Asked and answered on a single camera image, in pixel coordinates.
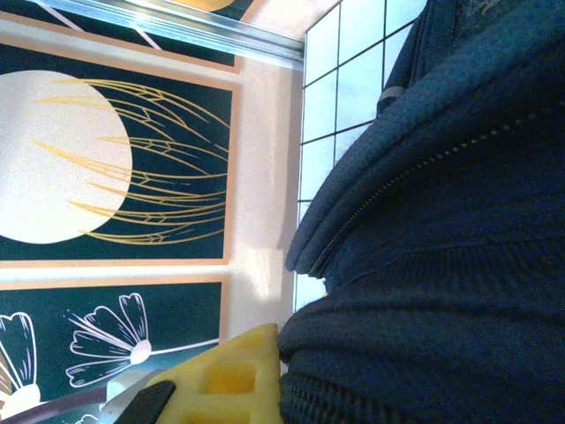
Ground navy blue backpack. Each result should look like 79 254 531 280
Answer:
277 0 565 424

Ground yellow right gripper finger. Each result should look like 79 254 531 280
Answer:
113 322 283 424

